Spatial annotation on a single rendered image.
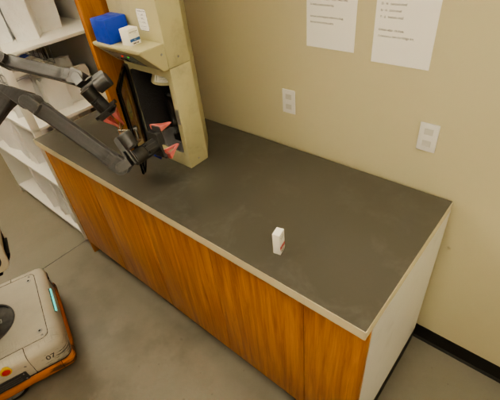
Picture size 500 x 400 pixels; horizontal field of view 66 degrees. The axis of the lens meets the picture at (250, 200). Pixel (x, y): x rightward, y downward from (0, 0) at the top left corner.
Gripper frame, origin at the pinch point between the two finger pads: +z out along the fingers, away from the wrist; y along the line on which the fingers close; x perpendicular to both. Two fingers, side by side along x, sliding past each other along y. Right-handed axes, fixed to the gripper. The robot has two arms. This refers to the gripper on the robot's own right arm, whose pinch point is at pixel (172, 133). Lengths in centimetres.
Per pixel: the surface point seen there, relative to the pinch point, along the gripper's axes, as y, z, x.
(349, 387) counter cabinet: -78, -19, -82
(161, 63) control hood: 24.6, 9.7, 5.5
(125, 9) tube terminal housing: 43, 14, 23
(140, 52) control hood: 31.1, 2.4, 5.1
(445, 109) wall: -6, 54, -85
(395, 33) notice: 20, 55, -67
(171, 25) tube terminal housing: 35.8, 18.8, 4.0
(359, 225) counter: -36, 18, -69
